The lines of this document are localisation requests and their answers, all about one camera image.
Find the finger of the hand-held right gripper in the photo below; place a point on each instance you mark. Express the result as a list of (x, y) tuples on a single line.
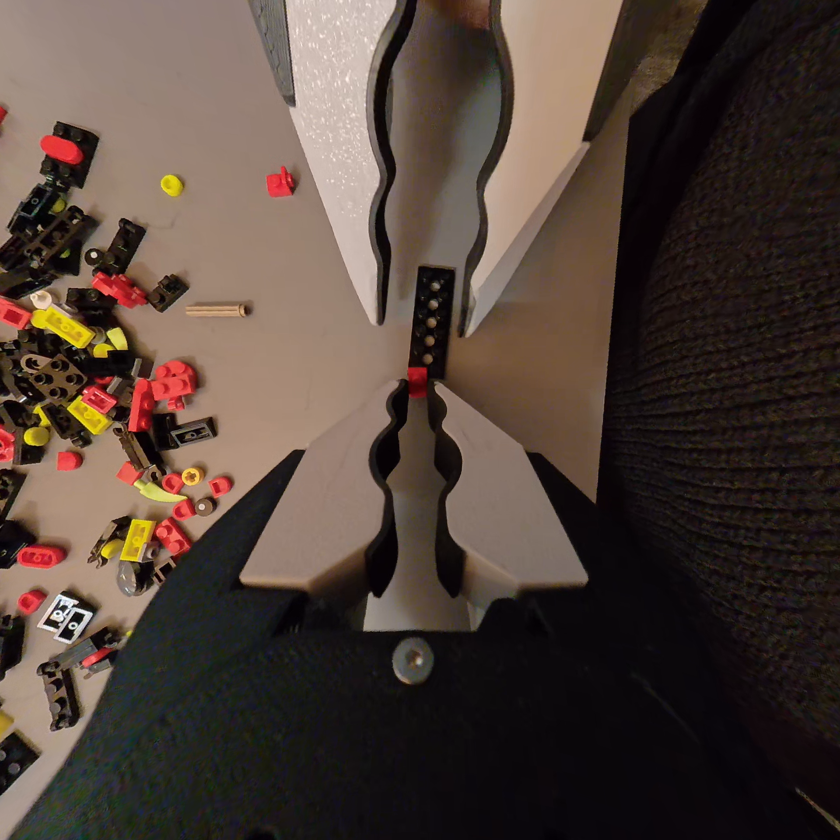
[(558, 79), (334, 131)]

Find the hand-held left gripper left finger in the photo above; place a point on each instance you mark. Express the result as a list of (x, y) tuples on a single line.
[(315, 518)]

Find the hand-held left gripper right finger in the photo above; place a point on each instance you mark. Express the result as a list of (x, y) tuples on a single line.
[(512, 518)]

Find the small red lego piece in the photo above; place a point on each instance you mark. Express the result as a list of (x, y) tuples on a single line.
[(417, 384)]

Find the long black lego plate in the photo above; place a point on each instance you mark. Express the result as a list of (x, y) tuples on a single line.
[(430, 315)]

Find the red lego clip brick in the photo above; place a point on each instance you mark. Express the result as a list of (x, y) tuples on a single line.
[(279, 184)]

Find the yellow round lego stud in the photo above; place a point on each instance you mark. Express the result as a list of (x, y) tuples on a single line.
[(172, 184)]

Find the pile of mixed lego pieces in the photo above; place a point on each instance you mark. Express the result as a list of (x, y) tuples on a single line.
[(174, 380)]

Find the tan lego axle pin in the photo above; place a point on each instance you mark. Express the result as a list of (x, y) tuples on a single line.
[(216, 310)]

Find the person's dark knit sweater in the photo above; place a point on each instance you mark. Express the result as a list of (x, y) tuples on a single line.
[(722, 328)]

